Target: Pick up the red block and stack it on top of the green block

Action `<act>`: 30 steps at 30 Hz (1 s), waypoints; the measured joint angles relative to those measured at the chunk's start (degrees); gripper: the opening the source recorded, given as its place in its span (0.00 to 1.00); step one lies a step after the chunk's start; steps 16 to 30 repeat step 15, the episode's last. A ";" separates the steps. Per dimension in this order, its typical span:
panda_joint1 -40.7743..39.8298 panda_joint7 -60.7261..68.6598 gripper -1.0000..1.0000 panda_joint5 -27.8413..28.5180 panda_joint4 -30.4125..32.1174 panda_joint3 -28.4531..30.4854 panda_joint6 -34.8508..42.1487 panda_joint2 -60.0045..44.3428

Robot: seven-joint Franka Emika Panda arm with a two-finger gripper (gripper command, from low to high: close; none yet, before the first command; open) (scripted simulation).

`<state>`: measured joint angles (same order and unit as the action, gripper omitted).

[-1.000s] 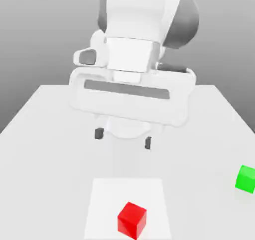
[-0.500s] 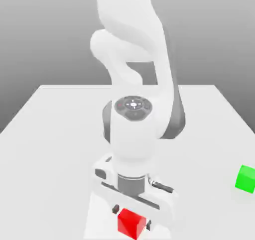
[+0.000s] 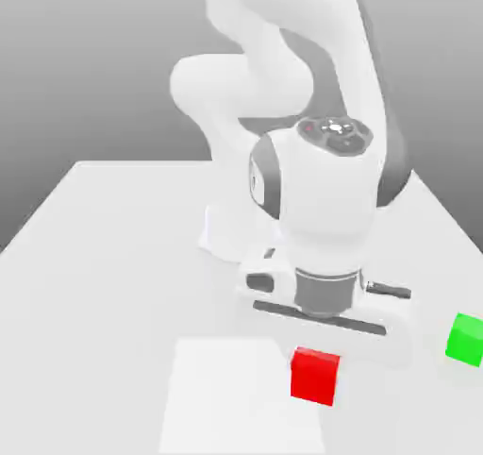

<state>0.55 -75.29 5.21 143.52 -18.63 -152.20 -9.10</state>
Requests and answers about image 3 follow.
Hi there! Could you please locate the small green cube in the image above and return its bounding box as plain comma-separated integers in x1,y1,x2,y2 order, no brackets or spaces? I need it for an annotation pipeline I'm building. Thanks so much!
444,312,483,368

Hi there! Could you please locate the small red cube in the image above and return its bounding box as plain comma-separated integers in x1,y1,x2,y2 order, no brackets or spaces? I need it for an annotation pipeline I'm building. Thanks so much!
290,345,341,408

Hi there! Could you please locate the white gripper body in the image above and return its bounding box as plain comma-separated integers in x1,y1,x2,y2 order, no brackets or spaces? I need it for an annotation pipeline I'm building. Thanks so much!
246,298,415,366

